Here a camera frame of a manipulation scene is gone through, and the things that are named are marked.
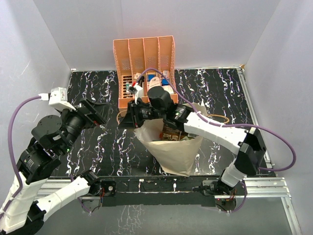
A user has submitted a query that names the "brown kettle chips bag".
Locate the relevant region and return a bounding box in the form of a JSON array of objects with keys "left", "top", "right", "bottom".
[{"left": 159, "top": 125, "right": 188, "bottom": 141}]

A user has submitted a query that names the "black front mounting rail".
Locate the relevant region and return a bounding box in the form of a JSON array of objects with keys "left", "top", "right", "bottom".
[{"left": 98, "top": 175, "right": 235, "bottom": 208}]

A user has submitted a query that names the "white label booklet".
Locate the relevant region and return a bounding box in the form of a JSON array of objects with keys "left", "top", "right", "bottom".
[{"left": 149, "top": 76, "right": 161, "bottom": 89}]

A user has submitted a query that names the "small white card box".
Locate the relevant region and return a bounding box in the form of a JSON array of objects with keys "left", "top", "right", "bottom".
[{"left": 162, "top": 85, "right": 175, "bottom": 94}]

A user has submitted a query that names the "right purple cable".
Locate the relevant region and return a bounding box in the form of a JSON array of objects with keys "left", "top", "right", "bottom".
[{"left": 136, "top": 68, "right": 297, "bottom": 172}]

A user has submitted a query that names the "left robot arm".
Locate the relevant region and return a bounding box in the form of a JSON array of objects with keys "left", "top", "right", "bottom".
[{"left": 0, "top": 99, "right": 111, "bottom": 235}]

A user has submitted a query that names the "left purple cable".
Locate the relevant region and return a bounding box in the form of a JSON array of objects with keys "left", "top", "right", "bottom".
[{"left": 0, "top": 95, "right": 43, "bottom": 216}]

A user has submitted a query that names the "pink plastic desk organizer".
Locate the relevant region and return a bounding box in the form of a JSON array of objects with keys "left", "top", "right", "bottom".
[{"left": 113, "top": 36, "right": 176, "bottom": 117}]

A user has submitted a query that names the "purple cable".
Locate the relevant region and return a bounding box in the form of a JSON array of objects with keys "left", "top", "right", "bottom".
[
  {"left": 136, "top": 68, "right": 297, "bottom": 172},
  {"left": 0, "top": 95, "right": 43, "bottom": 216}
]

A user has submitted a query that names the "brown paper bag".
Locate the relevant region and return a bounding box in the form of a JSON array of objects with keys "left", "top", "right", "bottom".
[{"left": 134, "top": 102, "right": 208, "bottom": 177}]

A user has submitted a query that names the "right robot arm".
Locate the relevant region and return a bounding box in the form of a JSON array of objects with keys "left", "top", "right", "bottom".
[{"left": 118, "top": 85, "right": 266, "bottom": 195}]

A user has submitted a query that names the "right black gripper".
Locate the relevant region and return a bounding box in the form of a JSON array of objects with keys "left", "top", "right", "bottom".
[{"left": 118, "top": 99, "right": 165, "bottom": 129}]

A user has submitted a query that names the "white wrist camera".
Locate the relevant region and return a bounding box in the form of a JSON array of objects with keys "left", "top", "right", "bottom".
[
  {"left": 129, "top": 82, "right": 143, "bottom": 104},
  {"left": 38, "top": 87, "right": 76, "bottom": 111}
]

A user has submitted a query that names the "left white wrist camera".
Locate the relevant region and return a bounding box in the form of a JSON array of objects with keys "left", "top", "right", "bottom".
[{"left": 38, "top": 87, "right": 76, "bottom": 111}]

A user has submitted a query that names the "aluminium frame rail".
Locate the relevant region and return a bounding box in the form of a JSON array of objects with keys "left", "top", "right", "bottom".
[{"left": 237, "top": 65, "right": 302, "bottom": 235}]

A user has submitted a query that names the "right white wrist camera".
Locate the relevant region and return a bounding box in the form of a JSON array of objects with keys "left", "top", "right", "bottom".
[{"left": 129, "top": 82, "right": 143, "bottom": 104}]

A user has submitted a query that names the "green chips bag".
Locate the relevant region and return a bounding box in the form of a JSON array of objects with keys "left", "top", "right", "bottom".
[{"left": 180, "top": 136, "right": 196, "bottom": 141}]

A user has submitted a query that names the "green white glue stick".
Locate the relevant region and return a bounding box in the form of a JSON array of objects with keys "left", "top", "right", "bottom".
[{"left": 126, "top": 83, "right": 130, "bottom": 94}]

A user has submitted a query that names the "blue box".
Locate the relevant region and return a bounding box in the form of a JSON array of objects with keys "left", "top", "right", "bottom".
[{"left": 161, "top": 78, "right": 170, "bottom": 86}]

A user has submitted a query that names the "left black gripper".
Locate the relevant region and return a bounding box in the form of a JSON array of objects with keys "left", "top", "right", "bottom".
[{"left": 58, "top": 96, "right": 112, "bottom": 154}]

